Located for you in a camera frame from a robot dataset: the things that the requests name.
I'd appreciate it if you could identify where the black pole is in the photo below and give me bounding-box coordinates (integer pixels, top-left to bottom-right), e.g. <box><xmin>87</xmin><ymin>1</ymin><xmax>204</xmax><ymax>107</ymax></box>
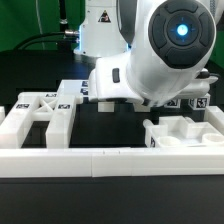
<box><xmin>58</xmin><ymin>0</ymin><xmax>68</xmax><ymax>32</ymax></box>

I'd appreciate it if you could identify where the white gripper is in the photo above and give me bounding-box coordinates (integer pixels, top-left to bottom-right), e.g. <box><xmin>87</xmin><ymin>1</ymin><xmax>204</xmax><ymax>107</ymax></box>
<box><xmin>88</xmin><ymin>52</ymin><xmax>144</xmax><ymax>104</ymax></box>

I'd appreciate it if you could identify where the white fence bar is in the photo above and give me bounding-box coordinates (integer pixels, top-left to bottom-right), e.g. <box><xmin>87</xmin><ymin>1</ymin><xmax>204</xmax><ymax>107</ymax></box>
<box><xmin>0</xmin><ymin>147</ymin><xmax>224</xmax><ymax>178</ymax></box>
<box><xmin>204</xmin><ymin>106</ymin><xmax>224</xmax><ymax>135</ymax></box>

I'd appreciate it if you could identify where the white right fence bar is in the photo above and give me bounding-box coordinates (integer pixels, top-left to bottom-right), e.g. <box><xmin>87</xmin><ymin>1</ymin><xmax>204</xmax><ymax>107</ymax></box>
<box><xmin>204</xmin><ymin>106</ymin><xmax>224</xmax><ymax>135</ymax></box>

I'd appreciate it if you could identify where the white base tag plate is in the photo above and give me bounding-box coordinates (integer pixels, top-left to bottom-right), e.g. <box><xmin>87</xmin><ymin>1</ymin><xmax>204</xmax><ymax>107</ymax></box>
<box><xmin>56</xmin><ymin>79</ymin><xmax>116</xmax><ymax>114</ymax></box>

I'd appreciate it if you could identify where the white chair seat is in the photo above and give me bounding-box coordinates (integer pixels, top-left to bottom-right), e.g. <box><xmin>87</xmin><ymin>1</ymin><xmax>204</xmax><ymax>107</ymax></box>
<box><xmin>143</xmin><ymin>116</ymin><xmax>224</xmax><ymax>148</ymax></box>

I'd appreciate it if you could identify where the white chair back frame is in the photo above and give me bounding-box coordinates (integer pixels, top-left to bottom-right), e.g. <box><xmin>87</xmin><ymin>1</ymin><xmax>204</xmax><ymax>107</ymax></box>
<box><xmin>0</xmin><ymin>92</ymin><xmax>83</xmax><ymax>149</ymax></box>

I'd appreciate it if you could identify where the white front fence bar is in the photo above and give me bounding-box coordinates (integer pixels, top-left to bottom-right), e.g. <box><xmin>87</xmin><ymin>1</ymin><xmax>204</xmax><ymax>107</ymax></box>
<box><xmin>0</xmin><ymin>147</ymin><xmax>224</xmax><ymax>178</ymax></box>

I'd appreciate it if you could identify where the black cable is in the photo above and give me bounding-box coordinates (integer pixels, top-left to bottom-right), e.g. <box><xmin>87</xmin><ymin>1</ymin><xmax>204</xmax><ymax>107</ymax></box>
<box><xmin>13</xmin><ymin>29</ymin><xmax>81</xmax><ymax>51</ymax></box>

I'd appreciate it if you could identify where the white left fence piece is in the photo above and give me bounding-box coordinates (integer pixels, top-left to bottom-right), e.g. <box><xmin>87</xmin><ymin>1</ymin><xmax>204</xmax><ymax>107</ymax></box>
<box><xmin>0</xmin><ymin>106</ymin><xmax>5</xmax><ymax>124</ymax></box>

